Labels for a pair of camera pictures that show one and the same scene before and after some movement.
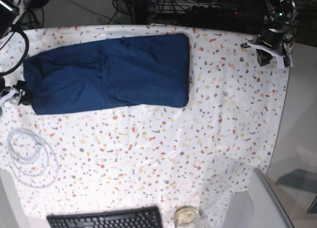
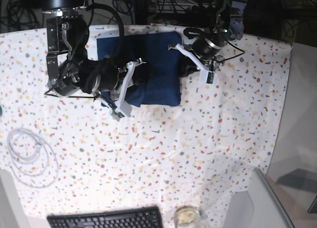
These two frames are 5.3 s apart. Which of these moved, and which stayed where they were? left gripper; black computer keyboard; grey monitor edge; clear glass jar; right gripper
Moved: right gripper; left gripper
Stayed: clear glass jar; grey monitor edge; black computer keyboard
